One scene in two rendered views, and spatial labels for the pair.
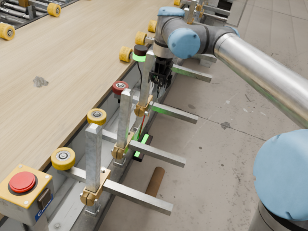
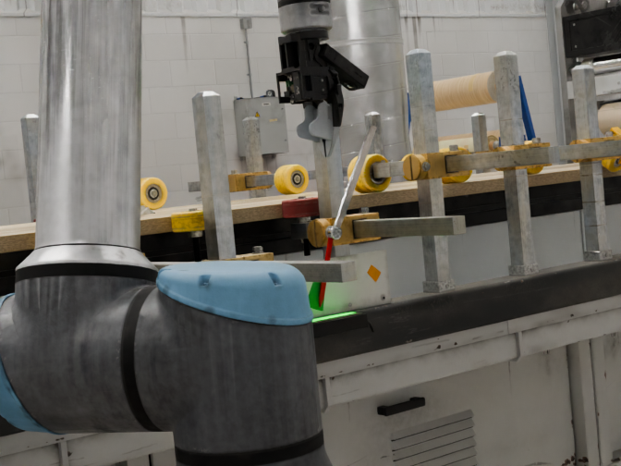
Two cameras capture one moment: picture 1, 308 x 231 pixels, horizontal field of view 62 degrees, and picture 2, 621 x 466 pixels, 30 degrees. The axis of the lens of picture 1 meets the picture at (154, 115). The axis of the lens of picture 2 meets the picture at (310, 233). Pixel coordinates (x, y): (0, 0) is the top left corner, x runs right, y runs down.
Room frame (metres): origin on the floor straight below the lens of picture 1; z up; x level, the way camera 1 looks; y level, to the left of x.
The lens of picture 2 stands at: (-0.61, -1.29, 0.96)
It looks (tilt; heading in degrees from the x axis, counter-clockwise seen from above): 3 degrees down; 41
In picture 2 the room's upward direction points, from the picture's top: 5 degrees counter-clockwise
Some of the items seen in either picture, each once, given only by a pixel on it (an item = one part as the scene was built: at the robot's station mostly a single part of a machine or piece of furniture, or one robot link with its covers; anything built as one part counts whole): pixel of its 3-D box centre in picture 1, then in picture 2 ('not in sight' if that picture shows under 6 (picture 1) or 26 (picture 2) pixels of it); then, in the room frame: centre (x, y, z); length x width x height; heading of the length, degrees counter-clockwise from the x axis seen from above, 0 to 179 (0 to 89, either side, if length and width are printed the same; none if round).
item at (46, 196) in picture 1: (44, 199); not in sight; (0.24, 0.16, 1.20); 0.03 x 0.01 x 0.03; 170
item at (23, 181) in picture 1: (23, 182); not in sight; (0.24, 0.20, 1.22); 0.04 x 0.04 x 0.02
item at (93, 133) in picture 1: (93, 178); not in sight; (0.50, 0.15, 0.90); 0.03 x 0.03 x 0.48; 80
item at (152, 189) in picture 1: (154, 185); not in sight; (1.13, -0.11, 0.04); 0.30 x 0.08 x 0.08; 170
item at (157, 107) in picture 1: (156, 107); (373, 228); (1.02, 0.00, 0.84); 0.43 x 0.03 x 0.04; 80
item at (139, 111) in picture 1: (143, 105); (343, 229); (1.01, 0.06, 0.85); 0.13 x 0.06 x 0.05; 170
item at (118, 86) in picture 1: (119, 93); (304, 226); (1.05, 0.19, 0.85); 0.08 x 0.08 x 0.11
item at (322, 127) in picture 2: (161, 91); (322, 129); (0.89, -0.01, 1.03); 0.06 x 0.03 x 0.09; 169
